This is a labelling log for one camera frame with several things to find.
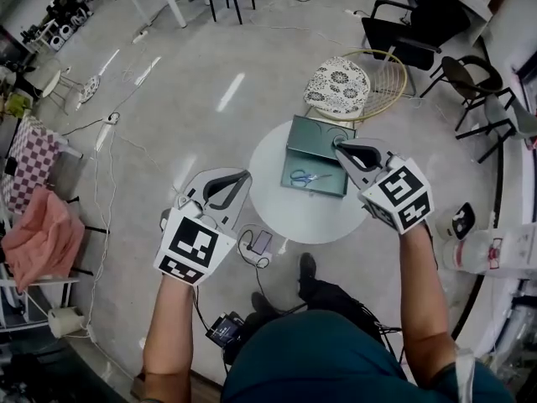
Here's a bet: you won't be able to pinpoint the white round side table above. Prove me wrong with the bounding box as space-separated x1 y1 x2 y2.
40 66 86 118

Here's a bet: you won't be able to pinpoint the person's black shoe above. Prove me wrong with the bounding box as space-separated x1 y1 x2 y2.
250 290 276 317
298 253 318 288

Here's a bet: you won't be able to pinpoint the long white cable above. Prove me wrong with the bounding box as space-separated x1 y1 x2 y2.
86 119 123 344

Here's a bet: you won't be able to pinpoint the person's left black shoe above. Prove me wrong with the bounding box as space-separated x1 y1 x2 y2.
250 290 276 317

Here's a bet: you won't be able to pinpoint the green storage box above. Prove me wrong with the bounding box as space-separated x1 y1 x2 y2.
279 114 358 202

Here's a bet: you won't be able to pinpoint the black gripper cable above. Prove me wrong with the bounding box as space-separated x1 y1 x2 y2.
189 284 215 332

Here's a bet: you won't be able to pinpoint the white metal rack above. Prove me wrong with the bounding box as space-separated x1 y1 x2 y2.
0 274 81 332

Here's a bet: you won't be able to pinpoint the blue scissors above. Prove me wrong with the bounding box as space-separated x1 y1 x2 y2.
289 169 333 188

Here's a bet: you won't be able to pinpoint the black armchair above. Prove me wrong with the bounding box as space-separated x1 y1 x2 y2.
360 0 472 76

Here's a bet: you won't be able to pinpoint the black round-back chair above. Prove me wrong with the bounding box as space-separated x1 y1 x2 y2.
419 54 518 133

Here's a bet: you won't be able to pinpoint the white arm strap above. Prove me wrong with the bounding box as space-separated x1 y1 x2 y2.
454 345 477 403

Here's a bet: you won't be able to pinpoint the purple phone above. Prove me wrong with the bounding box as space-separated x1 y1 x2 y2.
251 229 274 255

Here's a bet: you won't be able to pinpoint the row of white black devices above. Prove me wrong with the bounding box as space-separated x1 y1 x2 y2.
44 0 92 55

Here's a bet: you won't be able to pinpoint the black cable bundle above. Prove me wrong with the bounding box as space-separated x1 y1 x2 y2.
355 299 404 361

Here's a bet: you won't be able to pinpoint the small white black-faced robot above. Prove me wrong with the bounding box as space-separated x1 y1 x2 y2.
435 201 477 241

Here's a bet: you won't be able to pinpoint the person's right black shoe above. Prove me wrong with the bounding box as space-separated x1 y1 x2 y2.
298 253 318 288

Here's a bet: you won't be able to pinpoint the person's left forearm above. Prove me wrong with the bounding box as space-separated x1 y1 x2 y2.
140 273 198 403

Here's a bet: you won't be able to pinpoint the person's black trousers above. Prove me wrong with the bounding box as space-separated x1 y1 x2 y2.
242 278 404 353

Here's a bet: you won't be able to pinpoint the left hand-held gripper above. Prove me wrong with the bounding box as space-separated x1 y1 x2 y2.
153 167 253 287

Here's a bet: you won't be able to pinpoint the black screen device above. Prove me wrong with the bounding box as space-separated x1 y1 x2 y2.
205 310 245 348

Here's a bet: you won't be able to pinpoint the person's teal shirt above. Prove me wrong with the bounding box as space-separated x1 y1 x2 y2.
220 308 517 403

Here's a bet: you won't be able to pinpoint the gold wire chair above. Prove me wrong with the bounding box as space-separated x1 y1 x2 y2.
305 49 409 124

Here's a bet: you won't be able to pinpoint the pink cloth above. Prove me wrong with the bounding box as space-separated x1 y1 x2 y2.
2 186 86 293

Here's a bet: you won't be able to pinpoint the grey chair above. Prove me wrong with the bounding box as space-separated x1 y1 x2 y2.
454 93 537 164

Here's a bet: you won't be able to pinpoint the clear red-printed plastic bag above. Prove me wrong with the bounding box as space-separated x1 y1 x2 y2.
441 228 505 275

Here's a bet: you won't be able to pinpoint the person's right forearm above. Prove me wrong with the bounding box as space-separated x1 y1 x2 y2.
396 220 459 390

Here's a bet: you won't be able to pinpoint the green plant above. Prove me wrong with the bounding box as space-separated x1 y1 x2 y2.
0 92 31 118

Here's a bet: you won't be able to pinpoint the black charging cable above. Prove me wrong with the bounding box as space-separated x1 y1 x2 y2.
237 228 273 311

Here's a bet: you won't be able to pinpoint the purple checkered cloth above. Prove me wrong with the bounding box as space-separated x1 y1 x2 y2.
0 114 62 217

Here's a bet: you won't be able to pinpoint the floral seat cushion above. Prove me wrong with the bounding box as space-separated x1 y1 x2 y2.
303 55 371 115

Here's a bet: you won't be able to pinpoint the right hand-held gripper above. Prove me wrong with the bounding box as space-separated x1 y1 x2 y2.
333 137 435 237

